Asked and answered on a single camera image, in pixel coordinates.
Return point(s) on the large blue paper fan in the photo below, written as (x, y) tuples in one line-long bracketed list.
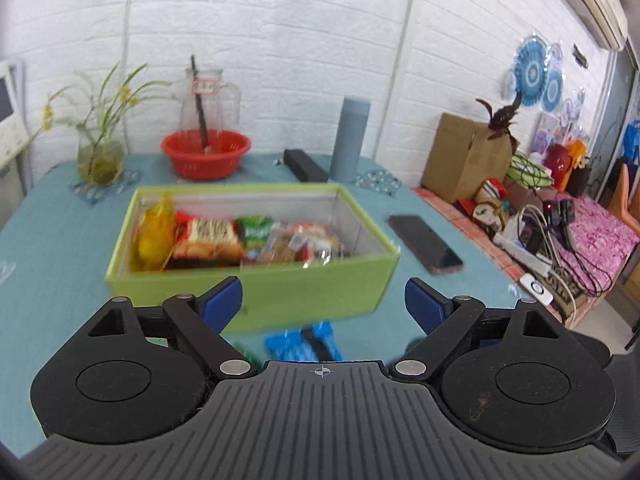
[(531, 70)]

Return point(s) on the pile of mixed snack packets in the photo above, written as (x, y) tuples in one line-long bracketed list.
[(215, 240)]

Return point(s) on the green cardboard box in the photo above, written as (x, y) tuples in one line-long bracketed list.
[(310, 295)]

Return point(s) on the glass vase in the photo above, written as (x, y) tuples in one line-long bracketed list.
[(100, 160)]

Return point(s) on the small blue paper fan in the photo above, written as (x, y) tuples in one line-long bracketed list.
[(553, 89)]

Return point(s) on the grey thermos bottle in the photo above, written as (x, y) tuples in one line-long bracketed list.
[(349, 140)]

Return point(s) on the purple picture card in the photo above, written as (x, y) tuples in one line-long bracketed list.
[(546, 132)]

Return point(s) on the white appliance with screen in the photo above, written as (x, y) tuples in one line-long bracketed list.
[(7, 125)]

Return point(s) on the black wall sign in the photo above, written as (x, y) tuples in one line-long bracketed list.
[(580, 55)]

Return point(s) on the glass pitcher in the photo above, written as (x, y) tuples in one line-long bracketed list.
[(220, 105)]

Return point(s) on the black stirring stick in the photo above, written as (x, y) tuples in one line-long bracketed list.
[(201, 110)]

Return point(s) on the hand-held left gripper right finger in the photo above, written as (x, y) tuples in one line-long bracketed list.
[(425, 306)]

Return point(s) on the red plastic basin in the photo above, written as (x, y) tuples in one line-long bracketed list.
[(200, 162)]

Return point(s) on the white wall conduit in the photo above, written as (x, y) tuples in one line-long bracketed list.
[(129, 60), (400, 60)]

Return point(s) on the white round-button device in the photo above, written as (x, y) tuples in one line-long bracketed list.
[(536, 289)]

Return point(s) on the black battery charger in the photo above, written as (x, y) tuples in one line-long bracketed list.
[(552, 212), (568, 210)]

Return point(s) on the pink floral cloth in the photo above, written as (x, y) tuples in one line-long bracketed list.
[(600, 240)]

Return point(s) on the yellow flower plant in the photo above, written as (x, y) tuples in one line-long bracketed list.
[(107, 105)]

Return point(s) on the black rectangular case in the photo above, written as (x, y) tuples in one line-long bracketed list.
[(306, 166)]

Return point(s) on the white air conditioner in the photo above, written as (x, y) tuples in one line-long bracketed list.
[(595, 0)]

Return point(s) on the orange bag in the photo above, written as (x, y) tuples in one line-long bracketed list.
[(577, 155)]

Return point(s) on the brown cardboard box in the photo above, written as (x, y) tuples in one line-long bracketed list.
[(465, 160)]

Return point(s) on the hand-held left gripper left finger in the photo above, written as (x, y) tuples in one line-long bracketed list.
[(222, 302)]

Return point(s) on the smartphone with red case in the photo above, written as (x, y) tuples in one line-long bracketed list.
[(425, 242)]

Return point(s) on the cloth doll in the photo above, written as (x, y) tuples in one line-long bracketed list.
[(487, 207)]

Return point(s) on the heart-shaped mosaic coaster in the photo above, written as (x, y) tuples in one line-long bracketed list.
[(377, 180), (82, 192)]

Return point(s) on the blue snack packet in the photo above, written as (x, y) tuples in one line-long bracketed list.
[(290, 347)]

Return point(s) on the dark red leafy plant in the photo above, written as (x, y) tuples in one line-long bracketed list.
[(500, 120)]

